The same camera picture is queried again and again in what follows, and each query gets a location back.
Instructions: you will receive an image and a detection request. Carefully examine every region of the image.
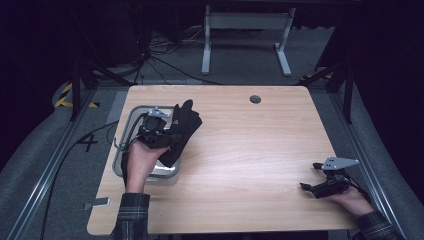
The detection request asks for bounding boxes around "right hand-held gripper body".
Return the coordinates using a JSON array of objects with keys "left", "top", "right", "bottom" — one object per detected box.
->
[{"left": 311, "top": 156, "right": 361, "bottom": 200}]

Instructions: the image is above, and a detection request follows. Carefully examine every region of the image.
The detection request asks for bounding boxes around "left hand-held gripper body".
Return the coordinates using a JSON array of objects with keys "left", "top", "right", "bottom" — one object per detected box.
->
[{"left": 135, "top": 106, "right": 175, "bottom": 150}]

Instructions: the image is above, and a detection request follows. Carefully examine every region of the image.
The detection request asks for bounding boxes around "person's right hand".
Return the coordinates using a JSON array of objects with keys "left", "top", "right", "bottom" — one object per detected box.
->
[{"left": 327, "top": 185, "right": 375, "bottom": 218}]

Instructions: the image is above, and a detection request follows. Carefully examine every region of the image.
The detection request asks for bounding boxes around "person's left hand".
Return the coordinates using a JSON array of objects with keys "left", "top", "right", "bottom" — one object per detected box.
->
[{"left": 124, "top": 139, "right": 170, "bottom": 195}]

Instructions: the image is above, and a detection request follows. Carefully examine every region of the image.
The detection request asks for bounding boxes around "black metal stand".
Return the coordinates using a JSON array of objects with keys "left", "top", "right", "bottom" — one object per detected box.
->
[
  {"left": 299, "top": 60, "right": 355, "bottom": 125},
  {"left": 67, "top": 59, "right": 135, "bottom": 122}
]

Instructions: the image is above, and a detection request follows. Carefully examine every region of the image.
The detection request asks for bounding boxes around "yellow black hazard tape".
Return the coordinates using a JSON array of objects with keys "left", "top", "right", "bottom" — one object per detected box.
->
[{"left": 54, "top": 82, "right": 101, "bottom": 109}]

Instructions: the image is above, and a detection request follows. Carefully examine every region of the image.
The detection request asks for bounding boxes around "left hand-held gripper cable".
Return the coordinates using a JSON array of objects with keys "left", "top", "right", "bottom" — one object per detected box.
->
[{"left": 114, "top": 112, "right": 149, "bottom": 188}]

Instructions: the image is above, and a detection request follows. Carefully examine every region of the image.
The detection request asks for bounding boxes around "hand-held gripper cable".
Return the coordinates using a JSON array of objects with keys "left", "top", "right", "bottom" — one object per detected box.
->
[
  {"left": 345, "top": 176, "right": 372, "bottom": 204},
  {"left": 114, "top": 112, "right": 149, "bottom": 188}
]

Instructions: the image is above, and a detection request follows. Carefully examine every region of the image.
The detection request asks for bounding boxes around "right hand-held gripper cable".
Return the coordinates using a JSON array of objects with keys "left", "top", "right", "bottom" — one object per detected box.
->
[{"left": 345, "top": 176, "right": 372, "bottom": 204}]

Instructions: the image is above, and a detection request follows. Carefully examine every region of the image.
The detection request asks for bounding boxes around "aluminium rail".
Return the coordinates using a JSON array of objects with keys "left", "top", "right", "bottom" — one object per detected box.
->
[
  {"left": 5, "top": 89, "right": 98, "bottom": 240},
  {"left": 327, "top": 91, "right": 407, "bottom": 240}
]

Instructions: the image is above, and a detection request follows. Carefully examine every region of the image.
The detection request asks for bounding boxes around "tangle of floor cables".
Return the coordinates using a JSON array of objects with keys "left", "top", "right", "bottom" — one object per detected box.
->
[{"left": 132, "top": 25, "right": 224, "bottom": 86}]

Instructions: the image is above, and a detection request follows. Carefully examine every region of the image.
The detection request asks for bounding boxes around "small grey metal bracket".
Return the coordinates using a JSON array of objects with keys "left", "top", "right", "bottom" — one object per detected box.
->
[{"left": 82, "top": 197, "right": 111, "bottom": 211}]

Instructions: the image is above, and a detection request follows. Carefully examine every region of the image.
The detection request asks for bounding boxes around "black floor cable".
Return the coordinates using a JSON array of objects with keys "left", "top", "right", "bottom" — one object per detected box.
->
[{"left": 39, "top": 120, "right": 120, "bottom": 240}]

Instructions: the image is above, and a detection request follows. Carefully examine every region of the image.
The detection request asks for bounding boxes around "white metal desk frame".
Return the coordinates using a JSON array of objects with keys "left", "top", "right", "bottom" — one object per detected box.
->
[{"left": 201, "top": 4, "right": 297, "bottom": 77}]

